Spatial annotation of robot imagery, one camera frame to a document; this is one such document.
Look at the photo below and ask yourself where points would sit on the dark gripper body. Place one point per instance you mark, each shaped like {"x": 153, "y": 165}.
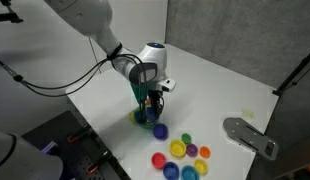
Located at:
{"x": 139, "y": 90}

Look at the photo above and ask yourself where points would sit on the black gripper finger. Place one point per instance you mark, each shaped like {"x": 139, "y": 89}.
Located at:
{"x": 157, "y": 105}
{"x": 144, "y": 106}

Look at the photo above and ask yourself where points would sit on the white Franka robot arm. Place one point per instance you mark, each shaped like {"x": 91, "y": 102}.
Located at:
{"x": 88, "y": 16}

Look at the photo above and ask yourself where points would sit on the yellow toy block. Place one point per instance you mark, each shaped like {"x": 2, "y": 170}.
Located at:
{"x": 132, "y": 117}

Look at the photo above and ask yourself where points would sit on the green translucent bowl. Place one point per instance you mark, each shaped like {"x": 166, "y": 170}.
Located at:
{"x": 145, "y": 124}

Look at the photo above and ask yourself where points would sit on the orange toy piece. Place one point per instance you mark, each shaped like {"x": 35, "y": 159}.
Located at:
{"x": 147, "y": 101}

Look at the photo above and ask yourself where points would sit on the large purple plastic cup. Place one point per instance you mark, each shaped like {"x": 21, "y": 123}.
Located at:
{"x": 160, "y": 131}

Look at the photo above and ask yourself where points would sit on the small green plastic cup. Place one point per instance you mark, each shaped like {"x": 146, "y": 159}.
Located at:
{"x": 186, "y": 138}

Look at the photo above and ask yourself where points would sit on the large yellow plastic cup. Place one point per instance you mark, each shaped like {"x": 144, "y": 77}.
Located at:
{"x": 177, "y": 148}

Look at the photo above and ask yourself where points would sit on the red plastic cup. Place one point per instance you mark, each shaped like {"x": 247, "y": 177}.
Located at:
{"x": 158, "y": 160}

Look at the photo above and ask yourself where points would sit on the small purple plastic cup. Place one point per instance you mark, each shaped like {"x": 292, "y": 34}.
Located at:
{"x": 192, "y": 150}

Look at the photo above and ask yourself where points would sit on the small orange plastic cup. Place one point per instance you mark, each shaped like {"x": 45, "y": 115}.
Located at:
{"x": 204, "y": 152}

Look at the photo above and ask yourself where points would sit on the blue plastic cup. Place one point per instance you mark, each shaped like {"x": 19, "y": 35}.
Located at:
{"x": 171, "y": 171}

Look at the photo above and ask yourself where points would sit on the black orange bar clamp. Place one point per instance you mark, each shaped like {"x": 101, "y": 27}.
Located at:
{"x": 80, "y": 133}
{"x": 99, "y": 162}

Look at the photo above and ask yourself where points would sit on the small yellow plastic cup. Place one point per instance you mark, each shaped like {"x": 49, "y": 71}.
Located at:
{"x": 201, "y": 166}

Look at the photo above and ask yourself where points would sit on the teal plastic cup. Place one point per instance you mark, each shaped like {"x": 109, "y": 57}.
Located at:
{"x": 189, "y": 173}

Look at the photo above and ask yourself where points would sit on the black perforated mounting board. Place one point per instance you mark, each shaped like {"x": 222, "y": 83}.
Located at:
{"x": 71, "y": 156}

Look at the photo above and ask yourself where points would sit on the pale yellow tape piece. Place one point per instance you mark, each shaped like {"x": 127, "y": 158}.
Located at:
{"x": 248, "y": 113}

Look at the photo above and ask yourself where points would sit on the grey metal plate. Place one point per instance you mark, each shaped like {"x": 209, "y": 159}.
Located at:
{"x": 248, "y": 135}

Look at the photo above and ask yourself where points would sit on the black tripod pole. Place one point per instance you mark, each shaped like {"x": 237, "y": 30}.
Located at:
{"x": 293, "y": 73}

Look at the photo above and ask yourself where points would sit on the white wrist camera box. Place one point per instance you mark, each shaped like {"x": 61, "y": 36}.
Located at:
{"x": 167, "y": 84}

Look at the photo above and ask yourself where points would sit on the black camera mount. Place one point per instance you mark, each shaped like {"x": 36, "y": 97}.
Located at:
{"x": 8, "y": 15}

